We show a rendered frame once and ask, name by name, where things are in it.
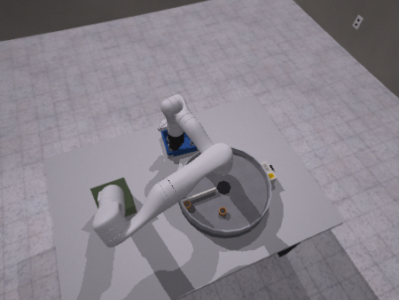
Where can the blue crate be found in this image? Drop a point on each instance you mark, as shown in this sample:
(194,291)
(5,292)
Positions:
(185,148)

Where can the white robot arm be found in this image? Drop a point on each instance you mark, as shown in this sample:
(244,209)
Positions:
(112,226)

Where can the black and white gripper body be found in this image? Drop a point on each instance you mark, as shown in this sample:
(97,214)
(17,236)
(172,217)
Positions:
(176,137)

